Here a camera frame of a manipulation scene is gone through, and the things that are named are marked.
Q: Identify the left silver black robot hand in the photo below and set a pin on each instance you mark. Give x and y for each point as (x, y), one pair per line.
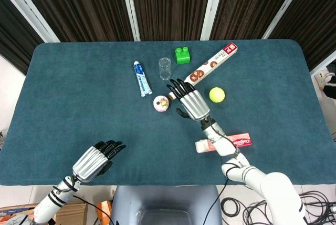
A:
(89, 163)

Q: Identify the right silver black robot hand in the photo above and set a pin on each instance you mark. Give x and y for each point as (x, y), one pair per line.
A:
(194, 102)

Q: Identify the red Colgate toothpaste box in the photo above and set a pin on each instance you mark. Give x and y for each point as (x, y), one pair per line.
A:
(242, 141)

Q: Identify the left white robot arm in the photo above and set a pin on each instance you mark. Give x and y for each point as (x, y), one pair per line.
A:
(53, 198)

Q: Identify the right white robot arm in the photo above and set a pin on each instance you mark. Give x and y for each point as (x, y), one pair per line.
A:
(246, 175)

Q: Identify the long baking paper box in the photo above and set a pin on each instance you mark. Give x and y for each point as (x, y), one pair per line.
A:
(212, 63)

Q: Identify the brown cardboard box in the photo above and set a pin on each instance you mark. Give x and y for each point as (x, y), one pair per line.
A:
(69, 213)

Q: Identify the yellow tennis ball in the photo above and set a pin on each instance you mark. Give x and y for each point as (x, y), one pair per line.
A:
(216, 94)

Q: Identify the pink toy cake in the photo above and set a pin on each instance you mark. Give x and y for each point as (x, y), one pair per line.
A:
(161, 104)

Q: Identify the clear glass cup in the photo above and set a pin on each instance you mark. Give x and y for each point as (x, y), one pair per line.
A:
(165, 69)

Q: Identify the green toy building block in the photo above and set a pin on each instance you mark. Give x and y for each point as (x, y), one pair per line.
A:
(183, 57)

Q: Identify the blue white toothpaste tube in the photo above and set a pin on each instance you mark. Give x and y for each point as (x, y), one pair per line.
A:
(142, 80)

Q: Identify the teal table cloth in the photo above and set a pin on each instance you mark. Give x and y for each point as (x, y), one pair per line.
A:
(78, 104)

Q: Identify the grey blue robot torso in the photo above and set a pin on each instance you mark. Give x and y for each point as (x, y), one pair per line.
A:
(165, 204)

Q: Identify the dark folding screen panel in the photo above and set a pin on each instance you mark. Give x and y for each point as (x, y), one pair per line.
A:
(252, 4)
(315, 25)
(10, 38)
(170, 4)
(78, 4)

